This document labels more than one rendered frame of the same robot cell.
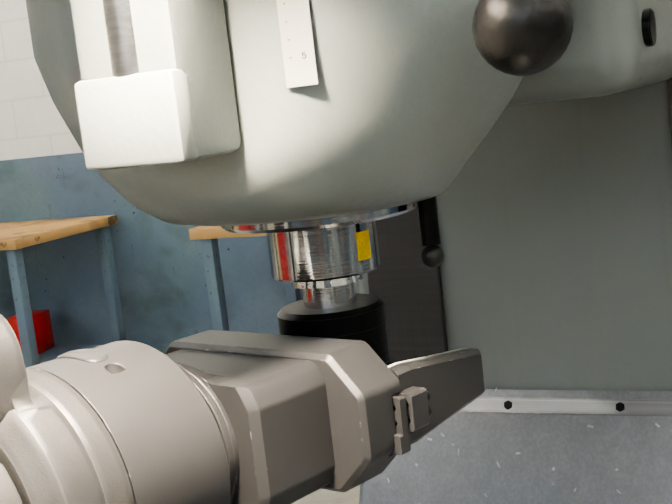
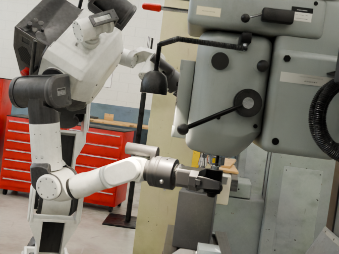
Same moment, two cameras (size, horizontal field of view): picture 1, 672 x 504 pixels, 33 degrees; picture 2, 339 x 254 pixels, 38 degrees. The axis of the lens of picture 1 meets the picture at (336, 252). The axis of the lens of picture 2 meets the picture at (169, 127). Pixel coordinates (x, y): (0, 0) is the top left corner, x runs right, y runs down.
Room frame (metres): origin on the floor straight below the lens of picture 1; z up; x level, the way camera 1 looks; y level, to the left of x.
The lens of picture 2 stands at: (-0.18, -1.14, 1.43)
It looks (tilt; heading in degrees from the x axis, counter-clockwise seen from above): 3 degrees down; 66
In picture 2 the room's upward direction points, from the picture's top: 7 degrees clockwise
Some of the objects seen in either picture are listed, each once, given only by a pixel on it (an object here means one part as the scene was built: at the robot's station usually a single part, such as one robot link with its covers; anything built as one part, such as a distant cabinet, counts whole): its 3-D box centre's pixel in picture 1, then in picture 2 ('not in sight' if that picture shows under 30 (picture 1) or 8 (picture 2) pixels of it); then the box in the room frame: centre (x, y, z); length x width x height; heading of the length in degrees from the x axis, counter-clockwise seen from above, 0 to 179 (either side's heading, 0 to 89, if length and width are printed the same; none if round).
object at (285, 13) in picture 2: not in sight; (266, 17); (0.49, -0.15, 1.66); 0.12 x 0.04 x 0.04; 154
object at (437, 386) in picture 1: (442, 390); (208, 184); (0.45, -0.04, 1.23); 0.06 x 0.02 x 0.03; 139
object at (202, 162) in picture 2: not in sight; (204, 151); (0.60, 0.29, 1.28); 0.03 x 0.03 x 0.11
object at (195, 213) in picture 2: not in sight; (196, 212); (0.63, 0.34, 1.06); 0.22 x 0.12 x 0.20; 57
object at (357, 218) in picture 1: (318, 208); (216, 153); (0.49, 0.01, 1.31); 0.09 x 0.09 x 0.01
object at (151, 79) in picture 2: not in sight; (154, 81); (0.30, 0.06, 1.48); 0.07 x 0.07 x 0.06
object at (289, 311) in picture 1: (331, 314); (214, 171); (0.49, 0.01, 1.26); 0.05 x 0.05 x 0.01
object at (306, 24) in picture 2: not in sight; (250, 19); (0.53, -0.01, 1.68); 0.34 x 0.24 x 0.10; 154
